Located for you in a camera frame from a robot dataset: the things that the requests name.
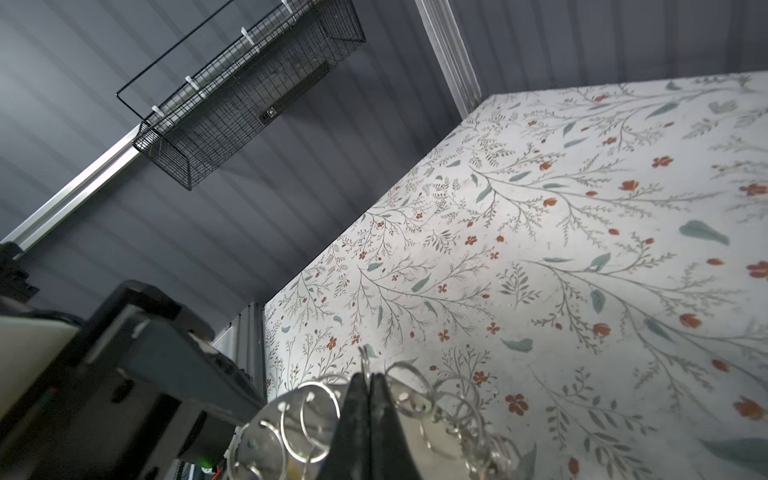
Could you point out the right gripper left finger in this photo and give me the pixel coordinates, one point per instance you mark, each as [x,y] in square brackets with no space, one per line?
[349,454]

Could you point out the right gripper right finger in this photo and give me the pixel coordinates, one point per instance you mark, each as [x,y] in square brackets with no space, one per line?
[390,457]

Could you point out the keyring bunch with grey strap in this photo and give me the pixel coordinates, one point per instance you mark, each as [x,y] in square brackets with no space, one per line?
[446,433]

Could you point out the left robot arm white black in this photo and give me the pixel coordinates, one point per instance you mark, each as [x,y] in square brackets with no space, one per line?
[121,395]

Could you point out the floral table mat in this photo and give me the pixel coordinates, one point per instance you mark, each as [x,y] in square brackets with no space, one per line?
[589,265]

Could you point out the black wire basket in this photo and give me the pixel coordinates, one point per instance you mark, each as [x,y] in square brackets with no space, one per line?
[221,84]

